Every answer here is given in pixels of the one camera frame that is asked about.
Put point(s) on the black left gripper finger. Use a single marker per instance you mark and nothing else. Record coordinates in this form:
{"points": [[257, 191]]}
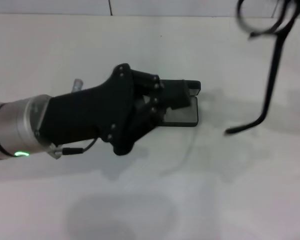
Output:
{"points": [[175, 95]]}

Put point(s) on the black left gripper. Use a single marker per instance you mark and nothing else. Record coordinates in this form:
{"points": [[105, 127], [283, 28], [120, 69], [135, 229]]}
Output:
{"points": [[90, 115]]}

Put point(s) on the black thin-framed glasses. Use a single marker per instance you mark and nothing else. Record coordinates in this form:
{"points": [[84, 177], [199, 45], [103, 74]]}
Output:
{"points": [[275, 65]]}

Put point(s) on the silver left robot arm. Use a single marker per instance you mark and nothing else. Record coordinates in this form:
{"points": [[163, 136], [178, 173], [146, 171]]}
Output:
{"points": [[15, 127]]}

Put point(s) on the black glasses case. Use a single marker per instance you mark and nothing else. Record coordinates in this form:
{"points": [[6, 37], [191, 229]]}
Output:
{"points": [[192, 117]]}

